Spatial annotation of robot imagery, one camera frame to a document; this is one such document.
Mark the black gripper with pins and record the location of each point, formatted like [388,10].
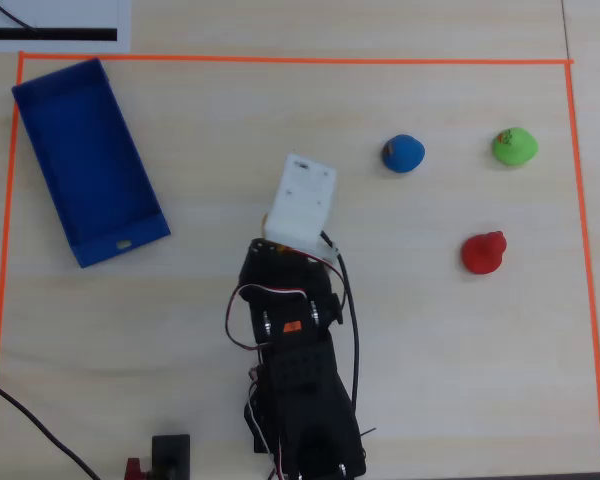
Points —
[261,250]

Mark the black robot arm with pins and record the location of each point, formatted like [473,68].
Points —
[305,390]

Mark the blue rubber duck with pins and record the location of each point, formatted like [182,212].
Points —
[404,153]

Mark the red rubber duck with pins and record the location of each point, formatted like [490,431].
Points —
[482,253]

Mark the blue open plastic box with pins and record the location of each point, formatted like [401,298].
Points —
[90,165]

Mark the green rubber duck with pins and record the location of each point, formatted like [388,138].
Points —
[515,146]

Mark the black table clamp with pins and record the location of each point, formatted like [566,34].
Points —
[171,457]

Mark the orange tape strip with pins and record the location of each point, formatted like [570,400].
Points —
[7,215]
[290,60]
[586,250]

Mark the white paper with black bar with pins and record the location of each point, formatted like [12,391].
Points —
[55,17]

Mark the white camera housing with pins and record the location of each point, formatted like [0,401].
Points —
[304,200]

